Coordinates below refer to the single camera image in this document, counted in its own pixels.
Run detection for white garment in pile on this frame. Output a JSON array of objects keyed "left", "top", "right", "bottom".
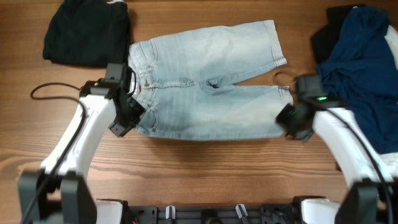
[{"left": 384, "top": 24, "right": 398, "bottom": 175}]

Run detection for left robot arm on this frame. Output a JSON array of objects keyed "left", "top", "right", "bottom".
[{"left": 18, "top": 63, "right": 145, "bottom": 223}]

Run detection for black cable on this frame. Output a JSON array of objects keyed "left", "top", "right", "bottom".
[
  {"left": 272, "top": 71, "right": 394, "bottom": 224},
  {"left": 21, "top": 82, "right": 88, "bottom": 224}
]

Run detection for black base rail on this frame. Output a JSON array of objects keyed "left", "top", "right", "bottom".
[{"left": 96, "top": 198, "right": 312, "bottom": 224}]

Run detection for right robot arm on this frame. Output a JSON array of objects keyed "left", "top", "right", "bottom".
[{"left": 276, "top": 74, "right": 397, "bottom": 223}]

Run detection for navy blue garment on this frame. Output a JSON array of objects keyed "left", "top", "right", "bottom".
[{"left": 317, "top": 6, "right": 397, "bottom": 154}]

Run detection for right black cable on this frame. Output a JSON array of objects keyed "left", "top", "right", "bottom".
[{"left": 272, "top": 71, "right": 394, "bottom": 224}]

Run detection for folded black garment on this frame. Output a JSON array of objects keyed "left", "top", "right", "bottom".
[{"left": 42, "top": 0, "right": 130, "bottom": 68}]

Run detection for black garment in pile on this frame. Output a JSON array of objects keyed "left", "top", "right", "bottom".
[{"left": 310, "top": 4, "right": 366, "bottom": 64}]

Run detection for light blue denim shorts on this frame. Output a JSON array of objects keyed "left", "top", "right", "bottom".
[{"left": 128, "top": 20, "right": 293, "bottom": 141}]

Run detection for left black cable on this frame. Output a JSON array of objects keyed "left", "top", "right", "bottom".
[{"left": 21, "top": 82, "right": 88, "bottom": 224}]

